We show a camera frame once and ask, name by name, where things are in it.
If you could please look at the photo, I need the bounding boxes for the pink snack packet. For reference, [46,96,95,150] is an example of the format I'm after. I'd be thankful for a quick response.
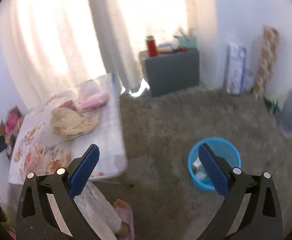
[59,100,77,111]
[77,92,109,110]

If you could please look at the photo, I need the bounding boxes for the green plastic object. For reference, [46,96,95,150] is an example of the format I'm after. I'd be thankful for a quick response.
[263,94,280,115]

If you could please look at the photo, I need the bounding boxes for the cardboard box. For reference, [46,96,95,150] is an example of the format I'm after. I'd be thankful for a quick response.
[0,105,26,150]

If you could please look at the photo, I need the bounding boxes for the teal holder box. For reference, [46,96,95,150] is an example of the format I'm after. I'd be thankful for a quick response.
[177,34,197,49]

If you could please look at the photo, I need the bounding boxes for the white sheer curtain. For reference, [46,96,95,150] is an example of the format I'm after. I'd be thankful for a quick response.
[0,0,218,98]

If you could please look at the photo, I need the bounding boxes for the grey cabinet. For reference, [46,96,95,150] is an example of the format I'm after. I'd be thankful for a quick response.
[139,48,201,97]

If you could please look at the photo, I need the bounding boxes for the white blue tissue package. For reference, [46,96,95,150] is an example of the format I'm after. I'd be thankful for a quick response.
[225,43,247,95]

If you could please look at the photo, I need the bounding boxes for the beige plastic bag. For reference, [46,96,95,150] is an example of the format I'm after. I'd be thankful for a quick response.
[50,107,100,139]

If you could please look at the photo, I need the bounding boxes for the blue mesh wastebasket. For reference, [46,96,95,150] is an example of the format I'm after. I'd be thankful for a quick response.
[188,137,242,190]

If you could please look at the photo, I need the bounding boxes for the red bottle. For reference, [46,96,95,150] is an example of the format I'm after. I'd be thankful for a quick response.
[146,35,159,57]

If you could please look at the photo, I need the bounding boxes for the person's white trouser leg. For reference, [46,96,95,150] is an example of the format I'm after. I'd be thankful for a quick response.
[73,182,122,234]

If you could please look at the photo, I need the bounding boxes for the wooden chopsticks bundle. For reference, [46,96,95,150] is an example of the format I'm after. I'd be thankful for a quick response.
[173,26,196,37]

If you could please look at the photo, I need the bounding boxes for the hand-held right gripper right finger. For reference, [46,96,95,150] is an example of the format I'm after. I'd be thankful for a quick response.
[197,143,283,240]

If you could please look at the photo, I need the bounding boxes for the pink cloth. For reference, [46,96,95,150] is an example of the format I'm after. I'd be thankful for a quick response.
[5,114,20,133]

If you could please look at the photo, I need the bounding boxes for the clear red-printed plastic bag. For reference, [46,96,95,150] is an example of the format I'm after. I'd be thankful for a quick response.
[69,80,111,105]

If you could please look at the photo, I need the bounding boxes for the orange patterned roll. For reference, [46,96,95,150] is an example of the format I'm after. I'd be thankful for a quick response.
[253,25,279,100]

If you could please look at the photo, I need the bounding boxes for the white green plastic container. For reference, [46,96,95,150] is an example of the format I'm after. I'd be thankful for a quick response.
[192,159,213,183]

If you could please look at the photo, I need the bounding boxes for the lilac slipper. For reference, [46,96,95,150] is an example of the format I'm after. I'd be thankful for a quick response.
[114,206,135,240]

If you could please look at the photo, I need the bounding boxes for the floral cloth covered table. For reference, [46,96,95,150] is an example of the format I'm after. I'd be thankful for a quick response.
[8,73,129,187]

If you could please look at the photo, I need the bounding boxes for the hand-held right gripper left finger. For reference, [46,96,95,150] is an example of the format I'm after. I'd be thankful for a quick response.
[16,144,116,240]

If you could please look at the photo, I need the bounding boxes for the person's foot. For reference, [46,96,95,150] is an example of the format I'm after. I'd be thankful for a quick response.
[113,199,132,237]

